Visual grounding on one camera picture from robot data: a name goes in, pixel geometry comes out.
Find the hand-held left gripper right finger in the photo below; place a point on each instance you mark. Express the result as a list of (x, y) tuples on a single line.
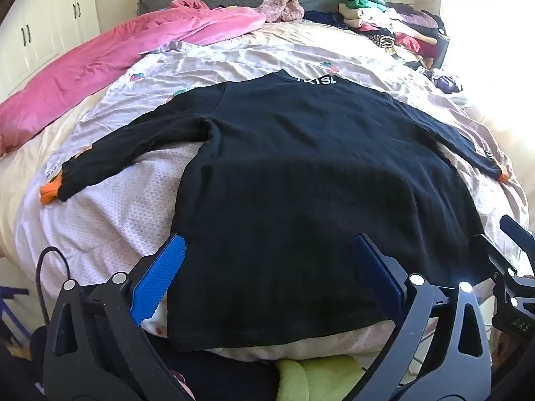
[(376, 277)]

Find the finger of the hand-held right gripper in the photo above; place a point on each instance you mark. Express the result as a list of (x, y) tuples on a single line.
[(518, 229), (493, 259)]

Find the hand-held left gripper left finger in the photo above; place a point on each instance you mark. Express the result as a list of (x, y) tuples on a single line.
[(161, 280)]

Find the black sweater with orange cuffs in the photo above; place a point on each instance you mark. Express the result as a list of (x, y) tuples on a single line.
[(292, 175)]

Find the pile of colourful clothes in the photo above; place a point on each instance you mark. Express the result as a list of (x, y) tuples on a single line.
[(393, 25)]

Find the lilac printed quilt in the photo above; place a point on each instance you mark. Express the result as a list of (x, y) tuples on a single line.
[(125, 225)]

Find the dark cloth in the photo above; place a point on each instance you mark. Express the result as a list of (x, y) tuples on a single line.
[(225, 378)]

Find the yellow-green cloth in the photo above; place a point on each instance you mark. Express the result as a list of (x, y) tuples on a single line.
[(309, 378)]

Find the pink blanket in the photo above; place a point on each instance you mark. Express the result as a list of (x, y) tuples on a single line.
[(83, 71)]

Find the navy cloth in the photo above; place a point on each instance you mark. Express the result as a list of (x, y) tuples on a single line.
[(324, 19)]

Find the pink fluffy garment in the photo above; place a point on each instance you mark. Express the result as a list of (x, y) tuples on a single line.
[(282, 10)]

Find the white wardrobe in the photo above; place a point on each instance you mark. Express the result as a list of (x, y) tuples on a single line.
[(41, 16)]

